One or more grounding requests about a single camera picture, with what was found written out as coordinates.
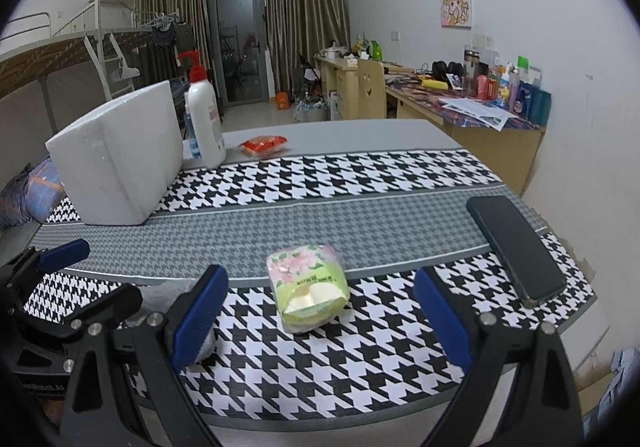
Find blue plaid quilt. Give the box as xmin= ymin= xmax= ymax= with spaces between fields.
xmin=0 ymin=157 xmax=66 ymax=229

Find black smartphone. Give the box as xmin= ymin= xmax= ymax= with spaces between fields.
xmin=465 ymin=196 xmax=566 ymax=308

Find green floral tissue pack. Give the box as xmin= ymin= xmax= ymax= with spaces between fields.
xmin=266 ymin=243 xmax=350 ymax=334

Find white styrofoam box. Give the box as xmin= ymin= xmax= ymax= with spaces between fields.
xmin=46 ymin=81 xmax=183 ymax=226

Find houndstooth table mat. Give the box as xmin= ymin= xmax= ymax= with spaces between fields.
xmin=26 ymin=148 xmax=597 ymax=429

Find blue liquid clear bottle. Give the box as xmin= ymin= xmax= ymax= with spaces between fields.
xmin=184 ymin=103 xmax=201 ymax=159

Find red snack packet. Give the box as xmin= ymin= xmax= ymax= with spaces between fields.
xmin=240 ymin=135 xmax=288 ymax=160

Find white lotion pump bottle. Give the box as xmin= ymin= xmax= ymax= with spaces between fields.
xmin=178 ymin=50 xmax=227 ymax=169

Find wooden desk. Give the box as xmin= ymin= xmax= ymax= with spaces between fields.
xmin=314 ymin=55 xmax=544 ymax=195

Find orange bucket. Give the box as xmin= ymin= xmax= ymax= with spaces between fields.
xmin=276 ymin=92 xmax=291 ymax=110

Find metal bunk bed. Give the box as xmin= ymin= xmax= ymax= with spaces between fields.
xmin=1 ymin=0 xmax=179 ymax=130

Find white papers on desk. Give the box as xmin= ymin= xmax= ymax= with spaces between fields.
xmin=437 ymin=97 xmax=516 ymax=132

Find wooden smiley chair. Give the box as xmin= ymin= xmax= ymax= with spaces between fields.
xmin=357 ymin=59 xmax=387 ymax=119

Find blue canister on desk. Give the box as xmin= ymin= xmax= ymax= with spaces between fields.
xmin=529 ymin=86 xmax=552 ymax=128

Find left brown curtain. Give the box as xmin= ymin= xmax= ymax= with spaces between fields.
xmin=133 ymin=0 xmax=214 ymax=78

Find brown curtain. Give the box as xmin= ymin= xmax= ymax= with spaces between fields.
xmin=133 ymin=0 xmax=214 ymax=78
xmin=266 ymin=0 xmax=350 ymax=92

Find right brown curtain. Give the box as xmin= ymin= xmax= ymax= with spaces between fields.
xmin=266 ymin=0 xmax=350 ymax=92

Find glass balcony door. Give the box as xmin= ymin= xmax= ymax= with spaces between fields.
xmin=207 ymin=0 xmax=269 ymax=107

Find anime girl wall picture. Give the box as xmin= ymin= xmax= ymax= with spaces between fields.
xmin=439 ymin=0 xmax=472 ymax=28

